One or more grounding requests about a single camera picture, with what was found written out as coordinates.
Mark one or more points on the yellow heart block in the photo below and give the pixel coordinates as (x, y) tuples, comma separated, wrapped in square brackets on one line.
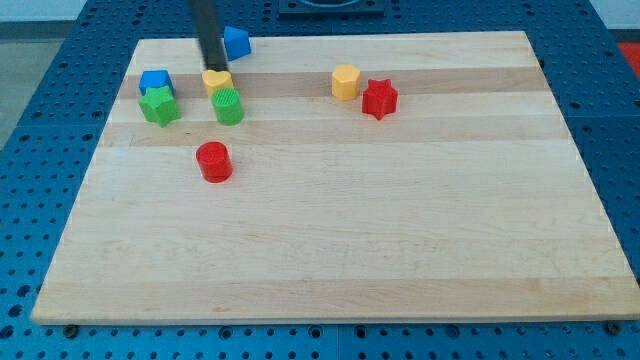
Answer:
[(215, 80)]

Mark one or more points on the yellow hexagon block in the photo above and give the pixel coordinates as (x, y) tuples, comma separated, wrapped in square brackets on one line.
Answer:
[(345, 82)]

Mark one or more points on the red star block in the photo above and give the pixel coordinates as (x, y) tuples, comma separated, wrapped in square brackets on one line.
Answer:
[(379, 98)]

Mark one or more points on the light wooden board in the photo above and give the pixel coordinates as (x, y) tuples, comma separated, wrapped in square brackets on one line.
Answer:
[(470, 203)]

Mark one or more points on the red cylinder block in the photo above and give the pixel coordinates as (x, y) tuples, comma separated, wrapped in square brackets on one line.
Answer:
[(214, 162)]

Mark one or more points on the green cylinder block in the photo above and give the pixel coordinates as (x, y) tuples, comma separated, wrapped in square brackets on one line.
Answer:
[(227, 106)]

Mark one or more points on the blue triangle block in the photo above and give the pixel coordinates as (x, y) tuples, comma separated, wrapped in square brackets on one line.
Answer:
[(237, 43)]

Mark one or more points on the green star block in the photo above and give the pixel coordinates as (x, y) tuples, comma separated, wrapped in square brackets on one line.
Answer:
[(159, 106)]

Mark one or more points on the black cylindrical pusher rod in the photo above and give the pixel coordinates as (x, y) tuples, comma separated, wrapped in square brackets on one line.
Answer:
[(207, 26)]

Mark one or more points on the blue cube block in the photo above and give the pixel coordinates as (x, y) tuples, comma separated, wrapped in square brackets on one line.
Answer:
[(155, 79)]

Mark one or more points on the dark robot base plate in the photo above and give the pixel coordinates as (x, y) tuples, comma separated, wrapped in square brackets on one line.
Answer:
[(297, 8)]

